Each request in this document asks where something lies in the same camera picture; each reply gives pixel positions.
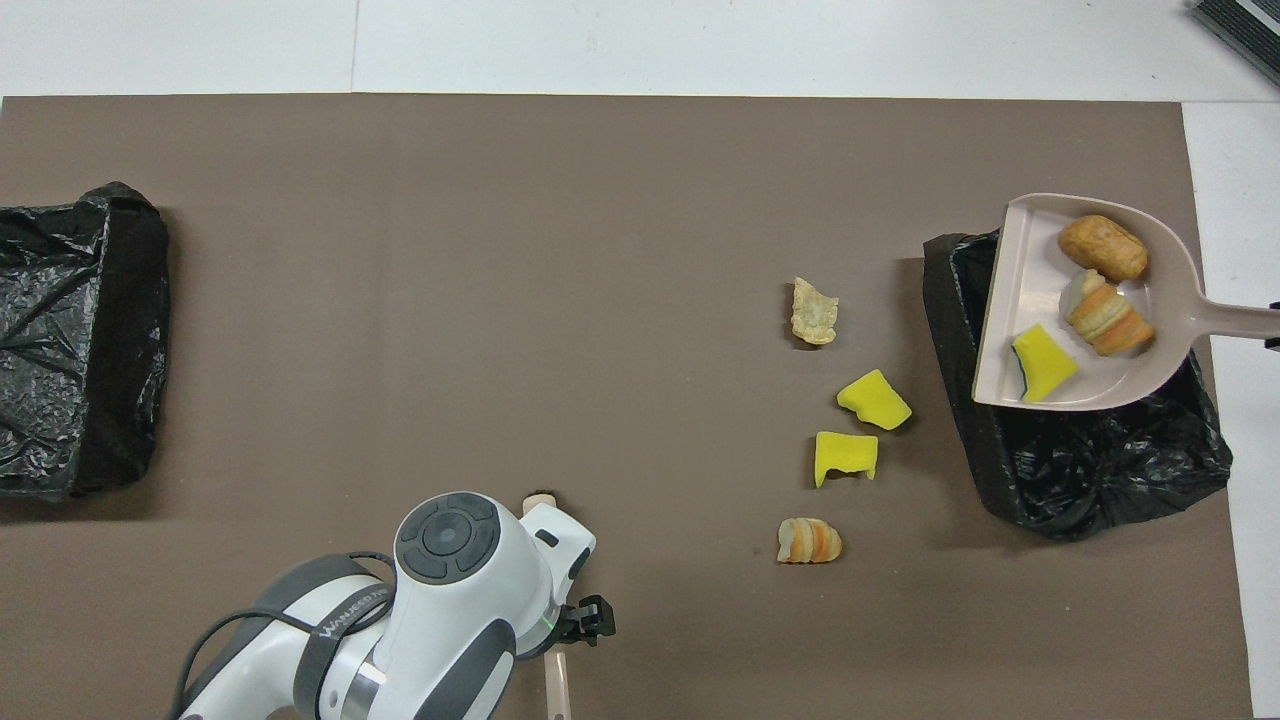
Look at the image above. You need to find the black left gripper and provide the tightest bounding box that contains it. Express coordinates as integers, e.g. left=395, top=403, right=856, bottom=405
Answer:
left=545, top=594, right=618, bottom=655

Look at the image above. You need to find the beige brush with black bristles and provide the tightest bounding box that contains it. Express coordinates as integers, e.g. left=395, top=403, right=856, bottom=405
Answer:
left=522, top=490, right=574, bottom=720

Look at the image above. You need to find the pale striped bread chunk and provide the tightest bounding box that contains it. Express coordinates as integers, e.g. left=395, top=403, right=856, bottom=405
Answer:
left=1059, top=267, right=1157, bottom=358

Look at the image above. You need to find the brown bread roll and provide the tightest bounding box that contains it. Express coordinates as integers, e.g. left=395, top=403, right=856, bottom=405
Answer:
left=1058, top=214, right=1150, bottom=284

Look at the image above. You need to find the yellow sponge piece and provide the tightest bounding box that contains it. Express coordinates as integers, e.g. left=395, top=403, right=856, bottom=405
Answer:
left=814, top=431, right=880, bottom=490
left=1010, top=322, right=1080, bottom=405
left=836, top=369, right=913, bottom=432

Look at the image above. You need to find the beige plastic dustpan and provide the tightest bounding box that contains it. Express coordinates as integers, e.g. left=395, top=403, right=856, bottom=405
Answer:
left=971, top=192, right=1280, bottom=414

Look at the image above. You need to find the bin lined with black bag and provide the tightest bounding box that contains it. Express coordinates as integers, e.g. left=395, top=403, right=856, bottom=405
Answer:
left=0, top=182, right=172, bottom=501
left=922, top=230, right=1233, bottom=542

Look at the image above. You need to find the orange striped croissant piece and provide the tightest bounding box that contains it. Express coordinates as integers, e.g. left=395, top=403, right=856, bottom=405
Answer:
left=776, top=517, right=844, bottom=565

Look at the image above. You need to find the dark ribbed device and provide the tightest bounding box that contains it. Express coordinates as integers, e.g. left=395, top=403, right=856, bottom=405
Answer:
left=1187, top=0, right=1280, bottom=86

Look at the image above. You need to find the brown table mat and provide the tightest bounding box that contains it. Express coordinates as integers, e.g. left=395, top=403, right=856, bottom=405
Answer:
left=0, top=93, right=1253, bottom=720

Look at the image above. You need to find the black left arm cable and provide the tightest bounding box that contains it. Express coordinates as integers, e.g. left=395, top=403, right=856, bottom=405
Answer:
left=165, top=550, right=399, bottom=720

